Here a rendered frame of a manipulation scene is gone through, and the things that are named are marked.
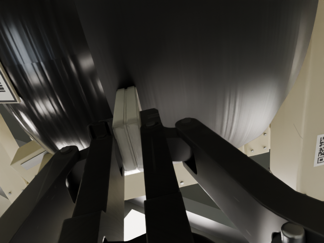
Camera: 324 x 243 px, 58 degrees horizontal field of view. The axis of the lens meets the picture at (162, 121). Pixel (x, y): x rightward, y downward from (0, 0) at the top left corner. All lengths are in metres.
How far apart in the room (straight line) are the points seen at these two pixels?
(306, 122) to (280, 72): 0.31
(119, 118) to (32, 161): 0.87
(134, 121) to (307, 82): 0.40
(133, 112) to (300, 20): 0.15
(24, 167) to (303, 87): 0.84
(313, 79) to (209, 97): 0.30
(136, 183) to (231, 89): 0.67
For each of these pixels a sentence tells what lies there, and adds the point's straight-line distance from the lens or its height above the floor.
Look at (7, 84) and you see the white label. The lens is 0.24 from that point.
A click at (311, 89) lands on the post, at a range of 0.53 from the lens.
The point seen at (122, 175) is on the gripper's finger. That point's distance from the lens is 0.16.
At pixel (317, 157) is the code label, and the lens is 0.62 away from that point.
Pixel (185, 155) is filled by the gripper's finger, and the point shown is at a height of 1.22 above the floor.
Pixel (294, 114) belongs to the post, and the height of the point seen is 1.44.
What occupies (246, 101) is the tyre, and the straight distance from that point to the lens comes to 0.26.
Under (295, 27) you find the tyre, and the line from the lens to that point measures 0.25.
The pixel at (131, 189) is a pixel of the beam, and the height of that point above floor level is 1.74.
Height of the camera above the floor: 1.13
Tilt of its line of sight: 32 degrees up
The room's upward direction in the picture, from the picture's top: 168 degrees clockwise
